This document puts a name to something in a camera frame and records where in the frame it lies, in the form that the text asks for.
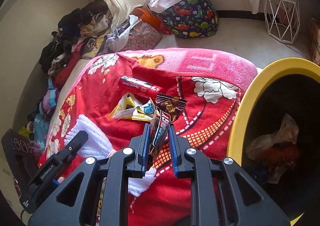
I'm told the dinosaur print laundry basket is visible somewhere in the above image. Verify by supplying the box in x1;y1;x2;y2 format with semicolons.
148;0;219;39

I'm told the yellow snack bag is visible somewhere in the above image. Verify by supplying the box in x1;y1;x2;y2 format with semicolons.
109;93;156;122

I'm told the white foam fruit net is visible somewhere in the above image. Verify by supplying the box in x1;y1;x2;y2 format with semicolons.
64;114;156;197

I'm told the yellow rimmed black trash bin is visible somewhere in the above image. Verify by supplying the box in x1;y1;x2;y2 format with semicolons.
227;58;319;225

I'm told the white wire side table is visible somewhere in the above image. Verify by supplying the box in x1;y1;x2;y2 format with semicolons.
264;0;300;45

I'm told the pile of clothes on bed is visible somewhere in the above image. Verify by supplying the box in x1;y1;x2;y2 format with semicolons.
38;0;113;89

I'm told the red floral blanket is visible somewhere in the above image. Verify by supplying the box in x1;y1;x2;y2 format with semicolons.
39;48;258;225

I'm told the pink floral storage box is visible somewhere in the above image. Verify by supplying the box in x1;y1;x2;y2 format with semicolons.
120;20;162;51

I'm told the red tube package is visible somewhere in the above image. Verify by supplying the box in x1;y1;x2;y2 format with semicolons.
118;76;163;100

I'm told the orange bag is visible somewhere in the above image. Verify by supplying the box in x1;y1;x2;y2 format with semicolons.
131;7;171;35

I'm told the dark red candy wrapper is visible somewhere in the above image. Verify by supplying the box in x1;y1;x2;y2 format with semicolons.
148;93;187;167

